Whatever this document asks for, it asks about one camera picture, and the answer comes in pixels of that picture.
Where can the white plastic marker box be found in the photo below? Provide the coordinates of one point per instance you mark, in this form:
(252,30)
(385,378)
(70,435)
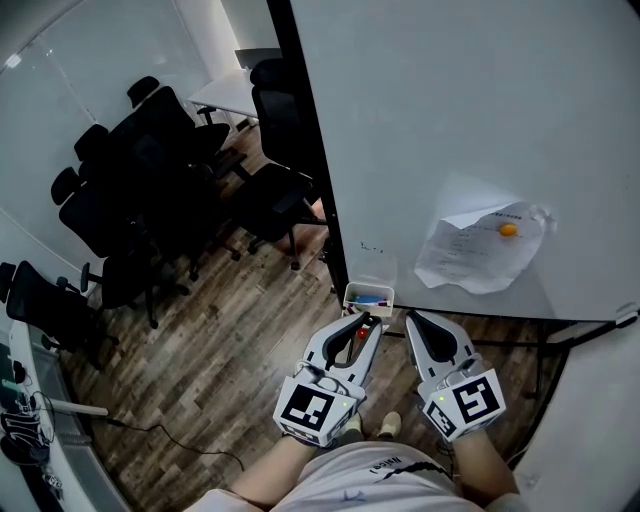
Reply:
(367,289)

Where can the curved white side desk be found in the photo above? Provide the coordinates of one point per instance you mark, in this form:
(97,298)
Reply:
(70,470)

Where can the person's left beige shoe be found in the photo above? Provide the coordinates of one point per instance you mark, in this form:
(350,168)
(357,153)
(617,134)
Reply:
(352,426)

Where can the white office desk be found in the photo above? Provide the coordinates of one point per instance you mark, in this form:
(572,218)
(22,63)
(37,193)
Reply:
(225,95)

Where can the black computer mouse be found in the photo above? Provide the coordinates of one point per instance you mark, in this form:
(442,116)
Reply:
(18,371)

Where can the person's white shirt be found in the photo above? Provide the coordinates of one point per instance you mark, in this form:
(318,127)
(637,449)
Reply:
(350,480)

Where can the black framed whiteboard on stand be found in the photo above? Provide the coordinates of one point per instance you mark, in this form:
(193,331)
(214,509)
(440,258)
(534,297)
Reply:
(450,100)

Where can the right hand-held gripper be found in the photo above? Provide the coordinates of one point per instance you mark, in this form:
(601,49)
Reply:
(465,405)

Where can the black computer monitor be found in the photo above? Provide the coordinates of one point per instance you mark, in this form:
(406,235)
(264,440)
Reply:
(250,57)

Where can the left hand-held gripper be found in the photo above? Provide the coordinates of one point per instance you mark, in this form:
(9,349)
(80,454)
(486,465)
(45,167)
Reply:
(312,412)

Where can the person's beige shoe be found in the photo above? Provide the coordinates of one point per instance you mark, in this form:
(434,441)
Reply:
(390,425)
(352,426)

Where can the red round magnet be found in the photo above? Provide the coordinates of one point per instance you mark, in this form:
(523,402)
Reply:
(360,332)

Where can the person's left forearm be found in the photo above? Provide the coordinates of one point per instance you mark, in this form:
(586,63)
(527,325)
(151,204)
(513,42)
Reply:
(272,475)

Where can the crumpled printed paper sheet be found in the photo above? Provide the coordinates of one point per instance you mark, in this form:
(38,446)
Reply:
(475,255)

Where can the white rod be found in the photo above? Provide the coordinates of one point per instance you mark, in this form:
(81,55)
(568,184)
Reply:
(80,407)

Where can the group of black office chairs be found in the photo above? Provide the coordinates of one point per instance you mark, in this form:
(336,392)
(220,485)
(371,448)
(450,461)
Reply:
(125,210)

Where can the person's right beige shoe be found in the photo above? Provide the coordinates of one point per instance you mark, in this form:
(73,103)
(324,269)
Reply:
(390,425)

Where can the orange round magnet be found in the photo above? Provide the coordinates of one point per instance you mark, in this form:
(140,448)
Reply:
(508,230)

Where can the person's right forearm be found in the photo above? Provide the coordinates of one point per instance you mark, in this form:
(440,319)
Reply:
(487,470)

